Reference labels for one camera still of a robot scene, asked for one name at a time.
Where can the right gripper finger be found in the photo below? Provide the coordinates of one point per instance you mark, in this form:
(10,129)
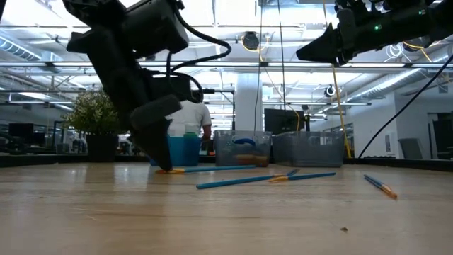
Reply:
(322,47)

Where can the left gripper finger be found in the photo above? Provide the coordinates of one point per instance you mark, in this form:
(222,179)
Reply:
(152,134)

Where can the teal bottle holder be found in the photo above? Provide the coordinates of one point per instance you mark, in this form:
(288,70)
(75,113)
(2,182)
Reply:
(185,152)

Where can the artificial green plant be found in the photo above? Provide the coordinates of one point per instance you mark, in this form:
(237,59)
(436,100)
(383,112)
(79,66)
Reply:
(92,113)

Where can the person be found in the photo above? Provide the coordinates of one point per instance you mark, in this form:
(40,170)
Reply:
(191,115)

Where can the black plant pot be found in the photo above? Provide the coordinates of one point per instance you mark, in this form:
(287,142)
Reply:
(102,148)

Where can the grey plastic bin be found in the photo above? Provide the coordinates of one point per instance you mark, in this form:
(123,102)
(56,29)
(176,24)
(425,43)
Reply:
(308,150)
(226,152)

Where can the white building column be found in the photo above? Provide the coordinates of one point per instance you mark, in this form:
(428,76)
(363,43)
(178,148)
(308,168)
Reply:
(247,106)

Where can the black background monitor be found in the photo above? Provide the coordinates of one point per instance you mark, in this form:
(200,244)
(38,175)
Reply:
(21,134)

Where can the grey chair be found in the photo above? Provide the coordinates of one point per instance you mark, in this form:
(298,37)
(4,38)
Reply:
(410,148)

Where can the dark cabinet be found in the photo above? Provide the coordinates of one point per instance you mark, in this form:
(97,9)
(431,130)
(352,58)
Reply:
(442,136)

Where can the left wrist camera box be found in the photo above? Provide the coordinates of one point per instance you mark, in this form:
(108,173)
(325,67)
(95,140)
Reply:
(177,88)

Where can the silver ventilation duct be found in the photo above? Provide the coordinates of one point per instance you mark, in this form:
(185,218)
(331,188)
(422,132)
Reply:
(389,83)

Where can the black gantry frame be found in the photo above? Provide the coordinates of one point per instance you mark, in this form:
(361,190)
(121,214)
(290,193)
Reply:
(219,91)

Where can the black aluminium rig frame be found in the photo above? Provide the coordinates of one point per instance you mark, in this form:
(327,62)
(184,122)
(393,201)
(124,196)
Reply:
(42,160)

